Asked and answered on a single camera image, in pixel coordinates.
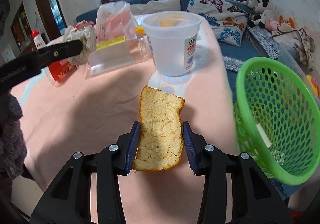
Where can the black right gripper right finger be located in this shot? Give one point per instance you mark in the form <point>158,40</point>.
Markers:
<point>254,198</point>

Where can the green plastic basket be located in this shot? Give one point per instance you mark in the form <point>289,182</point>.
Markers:
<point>277,120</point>

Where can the butterfly print pillow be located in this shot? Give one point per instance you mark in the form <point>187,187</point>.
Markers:
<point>227,21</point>

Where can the clear plastic storage box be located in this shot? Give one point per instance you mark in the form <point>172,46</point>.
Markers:
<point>288,55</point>

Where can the brown door frame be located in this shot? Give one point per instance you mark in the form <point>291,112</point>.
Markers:
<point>52,18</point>

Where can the cow plush toy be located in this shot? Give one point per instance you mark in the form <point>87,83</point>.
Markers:
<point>263,14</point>

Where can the clear square plastic bottle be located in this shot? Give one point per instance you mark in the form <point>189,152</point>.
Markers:
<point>115,56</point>

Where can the white tissue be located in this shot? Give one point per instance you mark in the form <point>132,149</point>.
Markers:
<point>85,32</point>

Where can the clear pink plastic bag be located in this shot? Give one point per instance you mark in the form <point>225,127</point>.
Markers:
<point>115,20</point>

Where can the translucent plastic cup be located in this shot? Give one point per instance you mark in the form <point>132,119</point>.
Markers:
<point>172,37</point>

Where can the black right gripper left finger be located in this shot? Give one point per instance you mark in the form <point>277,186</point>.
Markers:
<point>67,198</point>

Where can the beige patterned cloth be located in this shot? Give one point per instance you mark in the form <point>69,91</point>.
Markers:
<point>305,52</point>

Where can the blue patterned cloth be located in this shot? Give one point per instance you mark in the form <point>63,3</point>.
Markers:
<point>255,42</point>

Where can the yellow toy camera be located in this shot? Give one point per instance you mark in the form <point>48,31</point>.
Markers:
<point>313,82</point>

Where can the grey plush toy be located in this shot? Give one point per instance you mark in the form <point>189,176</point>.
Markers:
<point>251,4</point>

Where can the small red capped bottle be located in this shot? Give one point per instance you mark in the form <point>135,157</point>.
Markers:
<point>38,40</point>

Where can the grey fuzzy sleeve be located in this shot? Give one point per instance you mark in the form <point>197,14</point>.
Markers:
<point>13,148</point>

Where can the beige pillow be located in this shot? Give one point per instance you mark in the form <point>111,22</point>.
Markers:
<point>155,7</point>

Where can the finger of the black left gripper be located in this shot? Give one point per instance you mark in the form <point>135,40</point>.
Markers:
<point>58,52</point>

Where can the pink plush toy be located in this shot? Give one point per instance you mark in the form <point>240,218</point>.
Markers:
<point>273,25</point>

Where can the red printed paper cup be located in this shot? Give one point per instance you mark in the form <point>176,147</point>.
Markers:
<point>59,71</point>

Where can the orange fox plush toy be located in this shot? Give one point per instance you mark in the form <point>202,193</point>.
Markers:
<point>286,25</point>

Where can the yellow snack wrapper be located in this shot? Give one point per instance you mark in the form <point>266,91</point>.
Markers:
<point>140,30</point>

